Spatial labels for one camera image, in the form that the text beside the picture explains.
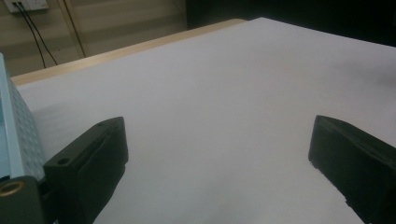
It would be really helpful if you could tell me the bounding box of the light blue perforated basket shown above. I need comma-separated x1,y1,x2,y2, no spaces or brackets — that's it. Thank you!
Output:
0,51,47,181

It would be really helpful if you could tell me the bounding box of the black cable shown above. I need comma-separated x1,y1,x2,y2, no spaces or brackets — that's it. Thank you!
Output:
18,2,59,66
12,2,47,69

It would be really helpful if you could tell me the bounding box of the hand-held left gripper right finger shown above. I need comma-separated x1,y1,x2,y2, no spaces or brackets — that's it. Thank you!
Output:
307,114,396,224

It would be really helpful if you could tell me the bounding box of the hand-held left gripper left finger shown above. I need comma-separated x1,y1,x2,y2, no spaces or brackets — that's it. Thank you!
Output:
42,116,130,224

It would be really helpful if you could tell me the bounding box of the white wall socket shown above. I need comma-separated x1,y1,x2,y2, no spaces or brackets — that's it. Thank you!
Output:
4,0,50,14

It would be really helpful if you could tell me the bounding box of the thin dark cord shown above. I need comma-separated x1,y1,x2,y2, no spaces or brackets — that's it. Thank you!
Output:
62,0,87,59

